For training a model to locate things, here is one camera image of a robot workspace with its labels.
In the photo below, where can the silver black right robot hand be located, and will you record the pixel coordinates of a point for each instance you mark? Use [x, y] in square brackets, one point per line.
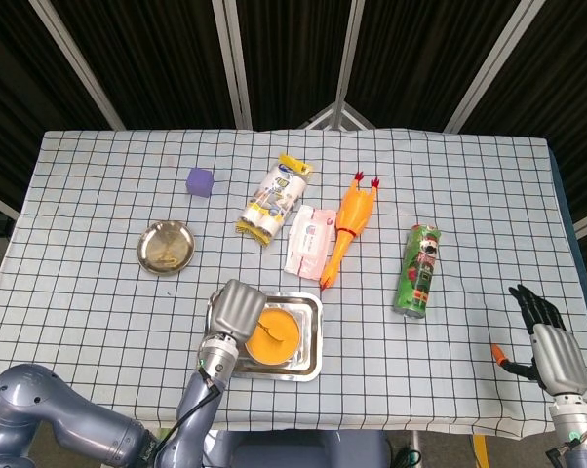
[559, 358]

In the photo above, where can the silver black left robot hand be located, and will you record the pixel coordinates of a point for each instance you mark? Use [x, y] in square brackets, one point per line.
[237, 309]

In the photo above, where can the small steel spoon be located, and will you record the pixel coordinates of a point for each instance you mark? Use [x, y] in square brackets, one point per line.
[274, 334]

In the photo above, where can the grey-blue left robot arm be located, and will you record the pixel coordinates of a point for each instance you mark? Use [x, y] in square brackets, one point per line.
[79, 429]

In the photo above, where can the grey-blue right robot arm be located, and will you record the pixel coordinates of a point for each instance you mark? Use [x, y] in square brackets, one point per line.
[576, 421]

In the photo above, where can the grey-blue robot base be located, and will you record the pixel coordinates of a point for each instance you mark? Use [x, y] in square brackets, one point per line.
[298, 451]

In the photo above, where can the bowl of yellow powder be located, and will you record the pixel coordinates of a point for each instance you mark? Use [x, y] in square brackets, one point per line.
[279, 351]

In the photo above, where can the rectangular steel tray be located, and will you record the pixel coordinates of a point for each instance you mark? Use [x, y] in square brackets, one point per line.
[310, 341]

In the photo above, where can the white black-grid tablecloth table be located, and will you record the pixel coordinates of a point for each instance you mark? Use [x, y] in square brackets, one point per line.
[420, 195]

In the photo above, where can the round steel plate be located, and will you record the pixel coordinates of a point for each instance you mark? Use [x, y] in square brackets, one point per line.
[166, 246]

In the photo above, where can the pink wet wipes pack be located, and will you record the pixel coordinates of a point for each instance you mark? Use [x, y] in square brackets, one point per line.
[308, 244]

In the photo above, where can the yellow white bag roll pack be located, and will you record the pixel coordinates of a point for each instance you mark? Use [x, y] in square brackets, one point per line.
[274, 200]

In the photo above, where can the purple foam cube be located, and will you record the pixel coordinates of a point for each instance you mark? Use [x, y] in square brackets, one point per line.
[199, 183]

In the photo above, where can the orange rubber chicken toy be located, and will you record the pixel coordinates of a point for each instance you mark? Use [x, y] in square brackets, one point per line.
[354, 209]

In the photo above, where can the dark blue under cloth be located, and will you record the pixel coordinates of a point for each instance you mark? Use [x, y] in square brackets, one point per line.
[564, 195]

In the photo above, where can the green Pringles can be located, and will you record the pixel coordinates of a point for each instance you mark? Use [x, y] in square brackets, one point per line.
[418, 273]

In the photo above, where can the white metal screen foot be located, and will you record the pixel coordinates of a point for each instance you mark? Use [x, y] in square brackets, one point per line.
[337, 117]

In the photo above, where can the black folding screen white frame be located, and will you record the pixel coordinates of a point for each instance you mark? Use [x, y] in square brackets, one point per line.
[152, 49]

